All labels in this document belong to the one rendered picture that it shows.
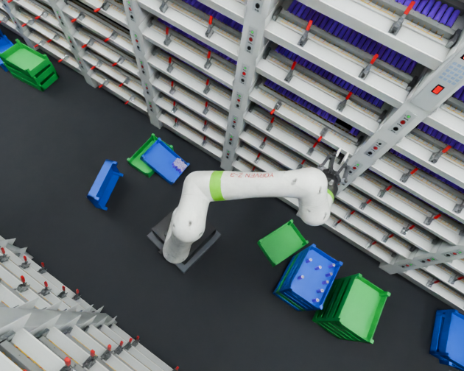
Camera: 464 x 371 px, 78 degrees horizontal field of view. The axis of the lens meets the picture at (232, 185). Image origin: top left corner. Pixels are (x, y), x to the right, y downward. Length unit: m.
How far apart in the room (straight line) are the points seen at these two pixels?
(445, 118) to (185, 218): 1.01
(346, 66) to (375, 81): 0.12
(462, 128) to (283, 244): 1.31
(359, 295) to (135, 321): 1.36
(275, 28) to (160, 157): 1.33
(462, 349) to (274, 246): 1.34
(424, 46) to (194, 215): 0.93
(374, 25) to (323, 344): 1.79
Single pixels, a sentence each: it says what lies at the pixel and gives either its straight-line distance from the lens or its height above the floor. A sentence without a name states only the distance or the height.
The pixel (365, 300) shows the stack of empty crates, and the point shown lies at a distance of 1.95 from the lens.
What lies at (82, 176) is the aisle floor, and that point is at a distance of 2.40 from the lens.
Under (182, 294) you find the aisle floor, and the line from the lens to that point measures 2.02.
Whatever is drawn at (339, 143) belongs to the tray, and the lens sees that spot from 1.52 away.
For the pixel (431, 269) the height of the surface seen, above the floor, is 0.33.
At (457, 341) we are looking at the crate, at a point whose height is 0.08.
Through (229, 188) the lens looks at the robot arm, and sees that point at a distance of 1.02.
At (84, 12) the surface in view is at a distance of 2.31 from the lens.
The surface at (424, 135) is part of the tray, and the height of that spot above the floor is 1.12.
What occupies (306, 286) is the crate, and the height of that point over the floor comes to 0.32.
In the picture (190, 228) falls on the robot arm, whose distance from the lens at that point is 1.02.
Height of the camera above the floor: 2.01
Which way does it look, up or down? 64 degrees down
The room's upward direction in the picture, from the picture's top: 15 degrees clockwise
